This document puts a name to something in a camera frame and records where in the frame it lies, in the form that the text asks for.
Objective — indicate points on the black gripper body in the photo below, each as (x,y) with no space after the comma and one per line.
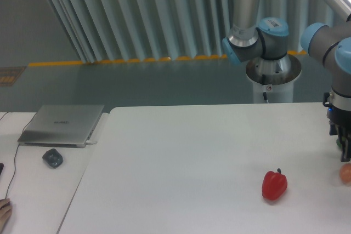
(338,113)

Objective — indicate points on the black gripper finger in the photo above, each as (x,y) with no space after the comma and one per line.
(344,138)

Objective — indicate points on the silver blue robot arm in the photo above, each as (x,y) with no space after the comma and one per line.
(273,71)

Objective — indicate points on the person's hand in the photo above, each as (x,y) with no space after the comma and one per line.
(6,211)

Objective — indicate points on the green bell pepper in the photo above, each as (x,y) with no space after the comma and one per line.
(338,144)

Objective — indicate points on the orange round fruit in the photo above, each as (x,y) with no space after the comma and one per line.
(345,173)

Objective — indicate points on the red bell pepper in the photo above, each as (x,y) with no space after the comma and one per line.
(274,185)

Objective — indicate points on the pleated grey curtain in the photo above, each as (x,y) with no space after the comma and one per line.
(127,30)

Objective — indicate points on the silver closed laptop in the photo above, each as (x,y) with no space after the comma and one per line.
(62,125)

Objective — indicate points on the dark grey small device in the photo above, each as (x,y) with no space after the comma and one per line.
(53,158)

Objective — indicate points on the black object at edge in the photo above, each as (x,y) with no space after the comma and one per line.
(1,168)

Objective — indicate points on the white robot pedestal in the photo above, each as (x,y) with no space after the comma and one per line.
(282,93)

